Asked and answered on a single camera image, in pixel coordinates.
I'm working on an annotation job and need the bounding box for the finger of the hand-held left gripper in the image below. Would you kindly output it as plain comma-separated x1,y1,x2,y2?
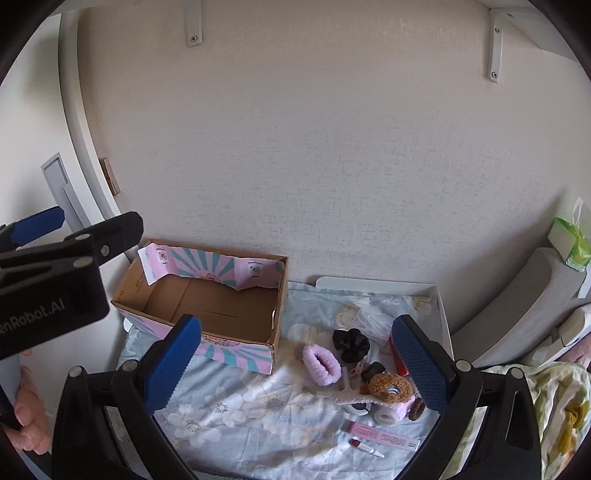
65,211,145,267
0,206,65,251

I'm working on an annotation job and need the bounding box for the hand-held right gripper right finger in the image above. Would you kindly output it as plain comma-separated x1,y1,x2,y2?
392,314,541,480

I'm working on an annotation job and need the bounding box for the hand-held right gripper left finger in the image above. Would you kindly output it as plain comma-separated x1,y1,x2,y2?
53,315,218,480

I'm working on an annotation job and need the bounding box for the brown bear hair tie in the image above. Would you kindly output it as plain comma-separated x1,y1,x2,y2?
360,373,428,421

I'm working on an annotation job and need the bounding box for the clear plastic bag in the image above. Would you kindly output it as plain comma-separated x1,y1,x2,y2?
353,307,395,342

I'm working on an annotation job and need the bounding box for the pink printed cardboard box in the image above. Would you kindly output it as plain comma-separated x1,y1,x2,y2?
112,239,289,376

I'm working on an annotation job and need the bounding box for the black scrunchie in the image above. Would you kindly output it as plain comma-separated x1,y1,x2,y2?
333,328,370,363

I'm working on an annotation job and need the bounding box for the pink fuzzy wristband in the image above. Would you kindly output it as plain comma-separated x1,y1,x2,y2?
302,344,342,386

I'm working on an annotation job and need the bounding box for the person's left hand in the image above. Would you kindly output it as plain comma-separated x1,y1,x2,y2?
4,347,52,456

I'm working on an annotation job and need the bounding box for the red milk carton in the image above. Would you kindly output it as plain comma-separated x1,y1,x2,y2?
389,335,409,377

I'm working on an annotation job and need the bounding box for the pink and white roll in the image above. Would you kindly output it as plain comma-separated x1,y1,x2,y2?
372,401,411,424

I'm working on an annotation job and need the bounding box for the brown wooden block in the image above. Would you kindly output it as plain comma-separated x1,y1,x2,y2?
99,157,121,195

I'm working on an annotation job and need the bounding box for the pink lip gloss box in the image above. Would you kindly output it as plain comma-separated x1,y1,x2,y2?
342,420,421,452

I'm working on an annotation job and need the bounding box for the cream fuzzy hair band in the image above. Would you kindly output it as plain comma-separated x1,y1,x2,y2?
316,390,370,408

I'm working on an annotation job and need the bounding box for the small white vial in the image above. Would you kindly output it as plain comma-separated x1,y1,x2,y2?
348,438,385,459

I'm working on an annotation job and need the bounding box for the grey headboard cushion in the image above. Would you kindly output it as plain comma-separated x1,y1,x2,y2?
450,247,585,370

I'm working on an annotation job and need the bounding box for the yellow green floral quilt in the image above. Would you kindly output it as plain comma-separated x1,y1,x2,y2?
443,362,591,480

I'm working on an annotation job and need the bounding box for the white plastic armrest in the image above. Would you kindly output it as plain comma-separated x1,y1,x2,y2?
522,305,591,365

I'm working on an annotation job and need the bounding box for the pink cloth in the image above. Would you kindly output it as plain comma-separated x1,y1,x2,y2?
566,342,591,365

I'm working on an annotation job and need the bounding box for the green tissue pack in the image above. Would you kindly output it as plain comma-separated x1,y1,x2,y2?
547,198,591,269

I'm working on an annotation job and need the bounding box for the grey window handle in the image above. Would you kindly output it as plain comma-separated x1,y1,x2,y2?
41,152,93,232

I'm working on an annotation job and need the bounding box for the white curved frame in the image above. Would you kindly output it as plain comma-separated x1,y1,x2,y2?
58,11,123,222

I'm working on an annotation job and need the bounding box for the white shelf bracket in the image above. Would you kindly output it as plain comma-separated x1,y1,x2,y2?
487,7,555,83
185,0,204,48

